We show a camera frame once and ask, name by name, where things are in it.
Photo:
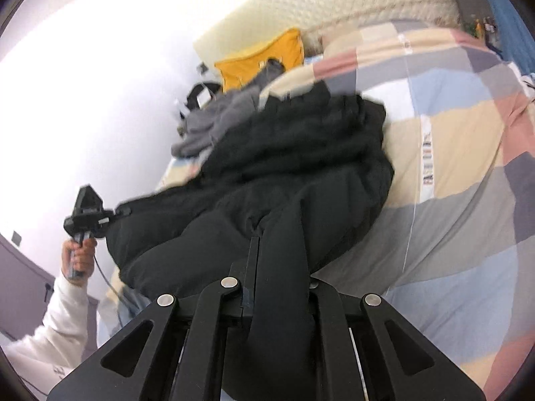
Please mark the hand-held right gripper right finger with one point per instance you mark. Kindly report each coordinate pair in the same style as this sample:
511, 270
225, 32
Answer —
324, 305

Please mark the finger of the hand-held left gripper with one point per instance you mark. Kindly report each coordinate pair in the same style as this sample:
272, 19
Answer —
97, 211

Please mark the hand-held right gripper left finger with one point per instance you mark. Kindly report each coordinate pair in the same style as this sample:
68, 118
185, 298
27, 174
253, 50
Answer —
253, 259

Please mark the black puffer jacket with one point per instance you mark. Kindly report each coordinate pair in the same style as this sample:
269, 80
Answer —
271, 167

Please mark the person's left forearm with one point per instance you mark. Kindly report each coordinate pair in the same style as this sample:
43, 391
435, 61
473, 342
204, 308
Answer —
54, 330

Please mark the person's left hand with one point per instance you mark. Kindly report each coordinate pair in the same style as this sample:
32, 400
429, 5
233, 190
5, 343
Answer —
90, 259

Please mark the grey door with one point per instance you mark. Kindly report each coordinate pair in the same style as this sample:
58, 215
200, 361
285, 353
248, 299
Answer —
25, 275

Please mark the grey fleece robe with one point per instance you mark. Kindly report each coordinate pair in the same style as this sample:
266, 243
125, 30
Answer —
217, 121

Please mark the black bag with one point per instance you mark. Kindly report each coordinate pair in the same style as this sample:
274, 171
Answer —
196, 92

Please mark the checked pastel blanket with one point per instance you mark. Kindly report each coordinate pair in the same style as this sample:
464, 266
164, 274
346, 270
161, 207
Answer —
451, 154

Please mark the yellow pillow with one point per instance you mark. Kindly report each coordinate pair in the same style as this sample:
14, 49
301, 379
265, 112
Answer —
250, 60

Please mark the row of small bottles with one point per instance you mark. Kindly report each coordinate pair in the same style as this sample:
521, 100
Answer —
485, 27

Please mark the dark wall switch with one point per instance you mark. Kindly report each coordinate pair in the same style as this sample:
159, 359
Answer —
17, 238

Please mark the dark wall socket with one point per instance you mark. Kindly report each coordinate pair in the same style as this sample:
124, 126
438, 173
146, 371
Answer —
202, 68

